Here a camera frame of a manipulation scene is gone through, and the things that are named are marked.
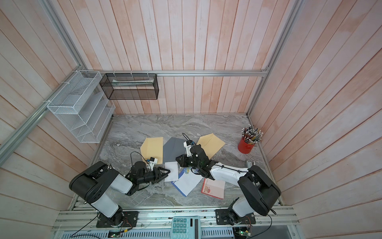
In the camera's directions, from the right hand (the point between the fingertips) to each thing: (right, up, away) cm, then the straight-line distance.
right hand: (176, 158), depth 85 cm
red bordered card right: (+22, -17, -1) cm, 28 cm away
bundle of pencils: (+44, +13, +1) cm, 46 cm away
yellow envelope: (-18, +5, +17) cm, 25 cm away
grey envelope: (-3, +4, +16) cm, 17 cm away
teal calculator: (+6, -30, -15) cm, 34 cm away
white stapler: (+45, -4, +6) cm, 45 cm away
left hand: (-4, -10, +2) cm, 11 cm away
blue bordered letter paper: (+6, -14, +1) cm, 16 cm away
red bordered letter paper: (-3, -6, +6) cm, 9 cm away
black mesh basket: (-34, +48, +19) cm, 61 cm away
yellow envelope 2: (+24, +6, +20) cm, 32 cm away
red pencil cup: (+43, +6, +7) cm, 44 cm away
